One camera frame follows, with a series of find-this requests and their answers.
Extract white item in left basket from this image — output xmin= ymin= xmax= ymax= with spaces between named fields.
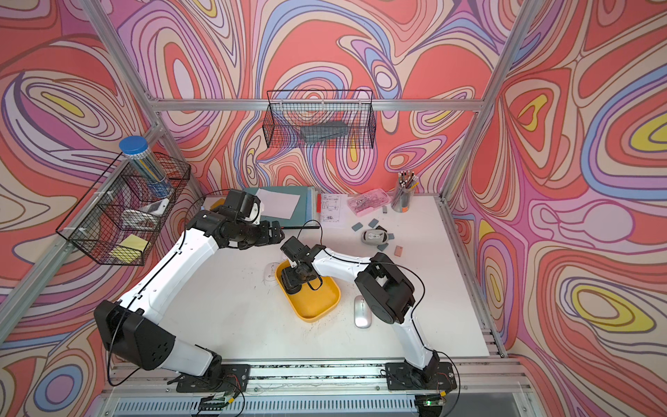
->
xmin=139 ymin=198 xmax=170 ymax=216

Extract black wire basket left wall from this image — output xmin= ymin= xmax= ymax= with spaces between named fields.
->
xmin=57 ymin=152 xmax=191 ymax=266

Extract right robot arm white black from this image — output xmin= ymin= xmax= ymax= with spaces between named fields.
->
xmin=280 ymin=237 xmax=439 ymax=387

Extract black mouse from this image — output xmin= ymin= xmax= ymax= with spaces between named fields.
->
xmin=361 ymin=229 xmax=388 ymax=246

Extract yellow storage box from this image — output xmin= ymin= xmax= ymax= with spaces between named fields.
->
xmin=274 ymin=261 xmax=340 ymax=323

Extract black wire basket wall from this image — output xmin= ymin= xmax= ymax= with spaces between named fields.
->
xmin=57 ymin=152 xmax=191 ymax=266
xmin=262 ymin=88 xmax=377 ymax=149

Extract silver mouse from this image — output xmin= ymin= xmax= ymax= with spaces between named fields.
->
xmin=354 ymin=295 xmax=373 ymax=329

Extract grey item in back basket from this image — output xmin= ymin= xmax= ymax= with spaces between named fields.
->
xmin=300 ymin=121 xmax=350 ymax=145

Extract white paper sheet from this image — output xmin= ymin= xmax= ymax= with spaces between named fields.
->
xmin=255 ymin=189 xmax=300 ymax=220

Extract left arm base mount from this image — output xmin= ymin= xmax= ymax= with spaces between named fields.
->
xmin=167 ymin=364 xmax=251 ymax=394

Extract pink transparent case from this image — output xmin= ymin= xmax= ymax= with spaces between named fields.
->
xmin=347 ymin=189 xmax=391 ymax=216

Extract clear pen cup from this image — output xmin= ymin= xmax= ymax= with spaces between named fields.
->
xmin=391 ymin=170 xmax=419 ymax=213

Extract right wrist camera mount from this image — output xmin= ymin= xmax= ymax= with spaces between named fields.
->
xmin=281 ymin=236 xmax=310 ymax=262

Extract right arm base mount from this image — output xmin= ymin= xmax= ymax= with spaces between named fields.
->
xmin=380 ymin=362 xmax=458 ymax=393

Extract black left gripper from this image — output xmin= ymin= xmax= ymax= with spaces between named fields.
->
xmin=234 ymin=218 xmax=286 ymax=250

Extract black wire basket back wall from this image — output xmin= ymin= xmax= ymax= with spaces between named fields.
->
xmin=262 ymin=88 xmax=377 ymax=149

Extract yellow sticky notes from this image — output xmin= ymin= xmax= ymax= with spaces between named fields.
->
xmin=110 ymin=234 xmax=148 ymax=265

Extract blue lid pencil jar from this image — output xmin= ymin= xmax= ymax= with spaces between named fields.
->
xmin=119 ymin=136 xmax=174 ymax=199

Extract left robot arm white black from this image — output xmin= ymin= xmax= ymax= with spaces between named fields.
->
xmin=94 ymin=210 xmax=285 ymax=377

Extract printed drawing sheet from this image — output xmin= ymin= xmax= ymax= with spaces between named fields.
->
xmin=319 ymin=194 xmax=347 ymax=229

